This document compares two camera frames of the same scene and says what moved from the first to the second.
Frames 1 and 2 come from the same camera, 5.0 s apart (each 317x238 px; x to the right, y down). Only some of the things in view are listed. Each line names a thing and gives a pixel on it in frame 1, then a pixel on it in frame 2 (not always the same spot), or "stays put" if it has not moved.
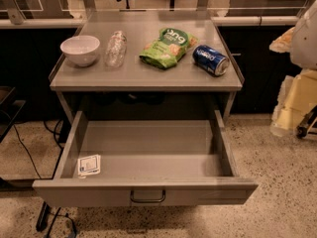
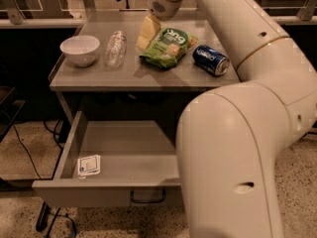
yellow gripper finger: [283, 43] to [159, 8]
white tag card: [89, 166] stays put
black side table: [9, 109] stays put
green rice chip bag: [167, 49] stays put
